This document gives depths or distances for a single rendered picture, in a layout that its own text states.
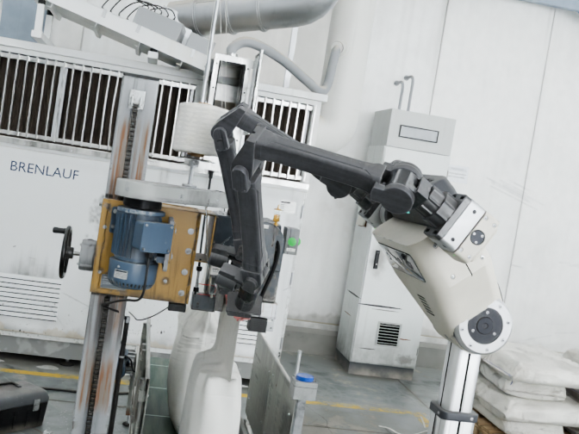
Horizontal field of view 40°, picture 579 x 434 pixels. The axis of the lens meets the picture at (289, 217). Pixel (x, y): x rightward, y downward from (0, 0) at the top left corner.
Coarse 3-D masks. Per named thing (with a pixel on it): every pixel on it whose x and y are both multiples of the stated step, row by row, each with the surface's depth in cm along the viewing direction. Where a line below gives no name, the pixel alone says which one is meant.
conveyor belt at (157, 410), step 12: (156, 360) 438; (168, 360) 442; (156, 372) 414; (156, 384) 392; (156, 396) 373; (156, 408) 355; (168, 408) 358; (144, 420) 337; (156, 420) 339; (168, 420) 342; (144, 432) 322; (156, 432) 325; (168, 432) 327
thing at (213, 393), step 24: (216, 336) 280; (216, 360) 262; (192, 384) 271; (216, 384) 258; (240, 384) 264; (192, 408) 262; (216, 408) 257; (240, 408) 261; (192, 432) 260; (216, 432) 257
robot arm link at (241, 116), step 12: (240, 108) 230; (228, 120) 231; (240, 120) 232; (252, 120) 232; (264, 120) 234; (228, 132) 233; (276, 132) 233; (324, 180) 234; (336, 192) 235; (348, 192) 235
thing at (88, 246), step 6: (84, 240) 266; (90, 240) 267; (84, 246) 264; (90, 246) 264; (84, 252) 263; (90, 252) 264; (84, 258) 263; (90, 258) 264; (78, 264) 264; (84, 264) 264; (90, 264) 264; (90, 270) 267
